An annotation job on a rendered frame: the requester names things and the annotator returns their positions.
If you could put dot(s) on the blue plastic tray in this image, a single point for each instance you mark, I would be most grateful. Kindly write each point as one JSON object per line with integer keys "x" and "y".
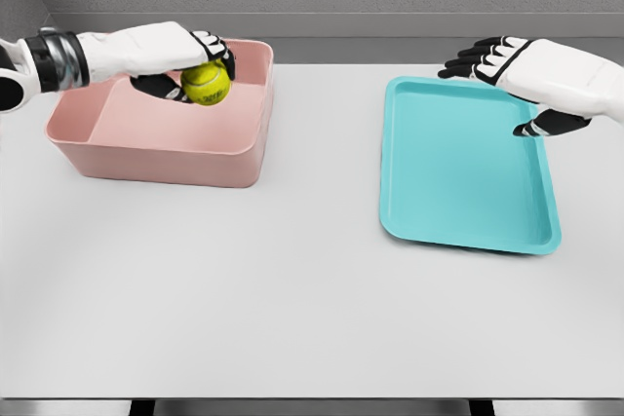
{"x": 463, "y": 172}

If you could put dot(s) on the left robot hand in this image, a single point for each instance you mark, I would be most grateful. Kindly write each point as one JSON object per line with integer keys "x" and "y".
{"x": 168, "y": 49}

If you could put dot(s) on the pink plastic basket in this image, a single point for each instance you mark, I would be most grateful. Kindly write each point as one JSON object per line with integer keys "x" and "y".
{"x": 161, "y": 143}

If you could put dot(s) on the yellow-green tennis ball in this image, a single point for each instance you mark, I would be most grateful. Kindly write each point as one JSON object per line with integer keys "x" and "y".
{"x": 206, "y": 84}

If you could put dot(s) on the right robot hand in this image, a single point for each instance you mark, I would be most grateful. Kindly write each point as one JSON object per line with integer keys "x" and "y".
{"x": 541, "y": 70}

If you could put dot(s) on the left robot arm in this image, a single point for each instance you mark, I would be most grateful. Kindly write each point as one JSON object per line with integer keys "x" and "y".
{"x": 73, "y": 58}

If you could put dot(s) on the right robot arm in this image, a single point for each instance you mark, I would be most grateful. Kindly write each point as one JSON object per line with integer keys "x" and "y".
{"x": 609, "y": 90}

